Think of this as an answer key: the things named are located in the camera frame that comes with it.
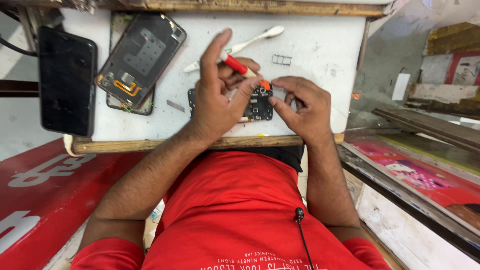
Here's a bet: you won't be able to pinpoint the person's right hand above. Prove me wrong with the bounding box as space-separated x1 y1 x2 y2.
268 76 333 146

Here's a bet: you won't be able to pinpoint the person's left hand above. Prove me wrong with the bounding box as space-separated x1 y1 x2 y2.
190 28 264 139

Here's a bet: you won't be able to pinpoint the black phone circuit board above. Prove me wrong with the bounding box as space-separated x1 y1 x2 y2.
187 83 274 123

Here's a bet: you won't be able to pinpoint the red handled screwdriver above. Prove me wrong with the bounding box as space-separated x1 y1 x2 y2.
219 50 258 79

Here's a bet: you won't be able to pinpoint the small grey metal strip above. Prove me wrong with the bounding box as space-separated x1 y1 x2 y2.
166 99 186 113

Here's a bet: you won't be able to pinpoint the black trousers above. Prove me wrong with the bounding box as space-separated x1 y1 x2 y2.
208 145 305 174

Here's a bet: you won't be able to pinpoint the metal sim tray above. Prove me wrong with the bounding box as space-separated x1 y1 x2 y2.
271 54 293 67

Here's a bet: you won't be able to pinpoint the detached phone screen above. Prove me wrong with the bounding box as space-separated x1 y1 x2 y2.
106 11 157 116

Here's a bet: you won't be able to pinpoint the white toothbrush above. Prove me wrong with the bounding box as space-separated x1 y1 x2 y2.
182 25 285 73

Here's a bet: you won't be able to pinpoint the opened phone back housing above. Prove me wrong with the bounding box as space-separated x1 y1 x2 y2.
95 13 187 110

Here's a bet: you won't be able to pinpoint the white paper piece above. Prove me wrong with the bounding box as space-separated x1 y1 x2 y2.
391 73 412 101

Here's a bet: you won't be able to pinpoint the black clip microphone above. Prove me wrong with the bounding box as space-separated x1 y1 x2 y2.
294 207 316 270

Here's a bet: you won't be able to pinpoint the red t-shirt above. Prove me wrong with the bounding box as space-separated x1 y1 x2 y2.
70 150 393 270

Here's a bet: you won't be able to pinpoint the dark wooden plank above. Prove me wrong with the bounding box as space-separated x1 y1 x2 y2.
371 107 480 152

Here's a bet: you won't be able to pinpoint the colourful poster board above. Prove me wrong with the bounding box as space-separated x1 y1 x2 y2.
344 136 480 241

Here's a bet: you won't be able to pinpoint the heap of old boards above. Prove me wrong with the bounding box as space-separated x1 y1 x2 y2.
404 22 480 115

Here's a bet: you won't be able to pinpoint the black smartphone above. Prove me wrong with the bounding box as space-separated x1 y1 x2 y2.
37 25 99 138

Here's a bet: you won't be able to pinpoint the red sign board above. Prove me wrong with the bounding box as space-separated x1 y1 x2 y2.
0 138 148 270

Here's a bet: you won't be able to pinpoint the white cable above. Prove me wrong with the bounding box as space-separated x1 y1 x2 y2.
63 133 81 157

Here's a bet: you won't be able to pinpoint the black cable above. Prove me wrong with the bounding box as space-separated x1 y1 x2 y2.
0 34 38 58

